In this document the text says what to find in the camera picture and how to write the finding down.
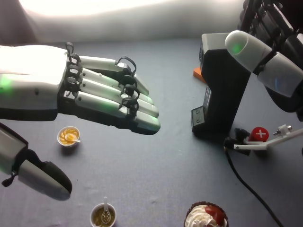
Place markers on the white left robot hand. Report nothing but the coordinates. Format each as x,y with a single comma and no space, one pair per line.
35,78

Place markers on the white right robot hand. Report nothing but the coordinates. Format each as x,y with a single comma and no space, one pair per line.
251,52

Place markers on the black retro brick phone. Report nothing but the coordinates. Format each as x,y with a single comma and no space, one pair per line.
222,94

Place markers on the orange triangle block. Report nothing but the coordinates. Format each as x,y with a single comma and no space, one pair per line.
197,72

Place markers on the small bowl of orange slices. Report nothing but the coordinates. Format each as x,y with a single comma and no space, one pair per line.
68,137

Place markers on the red cylinder with white cross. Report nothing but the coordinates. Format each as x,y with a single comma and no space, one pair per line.
260,133

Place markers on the white backdrop cloth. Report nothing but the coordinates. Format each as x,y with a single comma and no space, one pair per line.
142,21

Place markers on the grey table cloth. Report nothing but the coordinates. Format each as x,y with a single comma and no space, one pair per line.
154,165

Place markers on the small bowl of green soup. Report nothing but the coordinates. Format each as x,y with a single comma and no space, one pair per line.
103,215

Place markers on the toy cupcake with strawberry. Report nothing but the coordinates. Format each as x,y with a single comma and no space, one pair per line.
203,215

